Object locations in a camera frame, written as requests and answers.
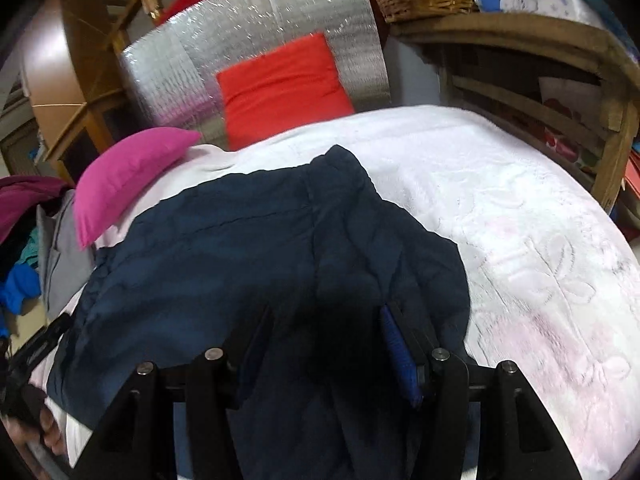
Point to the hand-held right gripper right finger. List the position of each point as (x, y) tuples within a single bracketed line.
[(400, 355)]

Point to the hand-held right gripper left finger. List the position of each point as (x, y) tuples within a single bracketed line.
[(250, 360)]

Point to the navy blue puffer jacket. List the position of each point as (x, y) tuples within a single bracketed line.
[(225, 240)]

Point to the person's left hand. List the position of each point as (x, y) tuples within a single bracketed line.
[(50, 432)]

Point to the bright blue garment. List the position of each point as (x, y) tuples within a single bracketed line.
[(17, 295)]

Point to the grey garment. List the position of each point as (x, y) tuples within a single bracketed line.
[(65, 260)]

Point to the teal garment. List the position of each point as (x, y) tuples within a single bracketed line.
[(29, 250)]

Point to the white embossed blanket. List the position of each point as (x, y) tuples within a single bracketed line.
[(525, 220)]

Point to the pink pillow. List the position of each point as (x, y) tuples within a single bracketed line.
[(130, 175)]

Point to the red pillow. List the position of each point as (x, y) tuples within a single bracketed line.
[(280, 90)]

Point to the brown wooden wardrobe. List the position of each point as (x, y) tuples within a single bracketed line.
[(55, 70)]

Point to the red patterned sheet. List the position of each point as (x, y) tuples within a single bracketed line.
[(575, 110)]

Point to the silver foil insulation mat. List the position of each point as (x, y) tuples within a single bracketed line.
[(300, 10)]

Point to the white printed cloth pack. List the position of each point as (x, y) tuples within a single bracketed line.
[(535, 2)]

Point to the wooden ladder rail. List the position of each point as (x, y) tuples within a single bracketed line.
[(142, 5)]

